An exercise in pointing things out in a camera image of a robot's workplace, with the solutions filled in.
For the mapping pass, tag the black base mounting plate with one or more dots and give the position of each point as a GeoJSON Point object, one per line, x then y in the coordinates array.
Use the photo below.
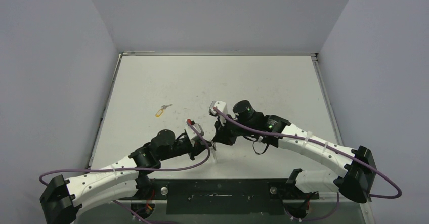
{"type": "Point", "coordinates": [223, 196]}

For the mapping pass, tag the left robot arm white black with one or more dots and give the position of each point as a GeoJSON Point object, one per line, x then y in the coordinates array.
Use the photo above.
{"type": "Point", "coordinates": [64, 199]}

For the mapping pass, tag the yellow key tag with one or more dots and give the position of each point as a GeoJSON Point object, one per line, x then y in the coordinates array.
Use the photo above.
{"type": "Point", "coordinates": [159, 112]}

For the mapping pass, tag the aluminium front rail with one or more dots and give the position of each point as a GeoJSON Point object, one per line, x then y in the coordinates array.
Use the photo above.
{"type": "Point", "coordinates": [91, 193]}

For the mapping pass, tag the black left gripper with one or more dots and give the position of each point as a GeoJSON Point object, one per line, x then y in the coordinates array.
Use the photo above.
{"type": "Point", "coordinates": [200, 145]}

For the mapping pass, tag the silver carabiner keyring with rings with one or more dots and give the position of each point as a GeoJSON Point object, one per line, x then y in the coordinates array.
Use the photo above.
{"type": "Point", "coordinates": [213, 152]}

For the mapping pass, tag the silver key with ring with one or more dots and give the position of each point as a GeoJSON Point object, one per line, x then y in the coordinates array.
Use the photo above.
{"type": "Point", "coordinates": [163, 107]}

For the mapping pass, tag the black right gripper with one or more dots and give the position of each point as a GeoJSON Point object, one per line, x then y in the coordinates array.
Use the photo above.
{"type": "Point", "coordinates": [219, 135]}

